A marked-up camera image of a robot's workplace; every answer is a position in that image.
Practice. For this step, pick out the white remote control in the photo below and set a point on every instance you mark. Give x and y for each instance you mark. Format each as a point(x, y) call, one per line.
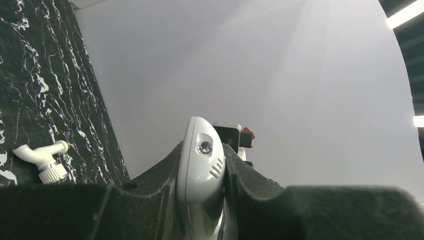
point(200, 181)

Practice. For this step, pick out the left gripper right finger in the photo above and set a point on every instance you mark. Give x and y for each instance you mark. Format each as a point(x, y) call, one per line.
point(260, 209)

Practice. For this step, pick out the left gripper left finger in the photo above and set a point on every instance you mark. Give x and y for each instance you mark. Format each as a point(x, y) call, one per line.
point(144, 208)

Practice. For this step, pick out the white plastic faucet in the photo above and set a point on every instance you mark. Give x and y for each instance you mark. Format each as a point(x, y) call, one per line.
point(50, 170)

